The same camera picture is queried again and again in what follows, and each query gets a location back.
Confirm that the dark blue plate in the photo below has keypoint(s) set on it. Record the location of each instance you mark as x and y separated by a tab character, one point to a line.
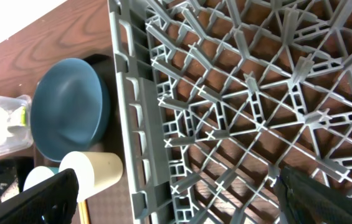
70	109

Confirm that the cream paper cup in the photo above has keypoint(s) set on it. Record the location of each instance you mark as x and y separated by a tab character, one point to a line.
95	171

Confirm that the clear plastic waste bin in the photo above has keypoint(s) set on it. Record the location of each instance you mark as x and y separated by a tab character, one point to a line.
15	128

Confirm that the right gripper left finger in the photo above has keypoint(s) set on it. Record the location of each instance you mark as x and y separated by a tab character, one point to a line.
51	201

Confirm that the yellow silver snack wrapper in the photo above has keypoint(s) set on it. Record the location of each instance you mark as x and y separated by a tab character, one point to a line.
22	116

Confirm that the wooden chopstick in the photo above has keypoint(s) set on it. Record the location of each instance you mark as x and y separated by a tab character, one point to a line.
83	212

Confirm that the grey dishwasher rack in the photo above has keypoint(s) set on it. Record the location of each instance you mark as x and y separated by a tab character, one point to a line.
216	97

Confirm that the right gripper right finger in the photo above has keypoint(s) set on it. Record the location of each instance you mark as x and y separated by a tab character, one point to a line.
304	200

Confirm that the light blue bowl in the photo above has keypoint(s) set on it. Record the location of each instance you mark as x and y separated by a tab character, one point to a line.
38	175

